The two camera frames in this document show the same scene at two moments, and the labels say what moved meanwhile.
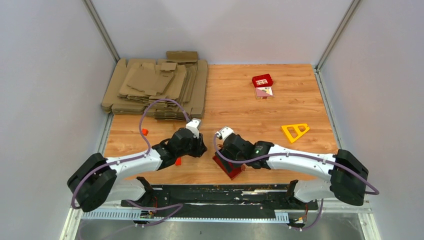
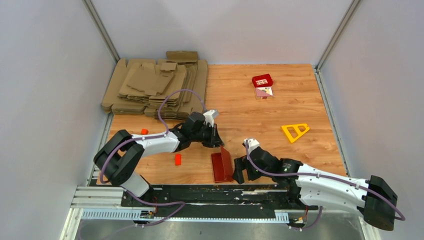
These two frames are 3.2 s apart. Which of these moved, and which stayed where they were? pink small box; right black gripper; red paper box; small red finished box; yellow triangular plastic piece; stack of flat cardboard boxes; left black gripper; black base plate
Moved: right black gripper; red paper box; left black gripper
Stayed: stack of flat cardboard boxes; pink small box; yellow triangular plastic piece; black base plate; small red finished box
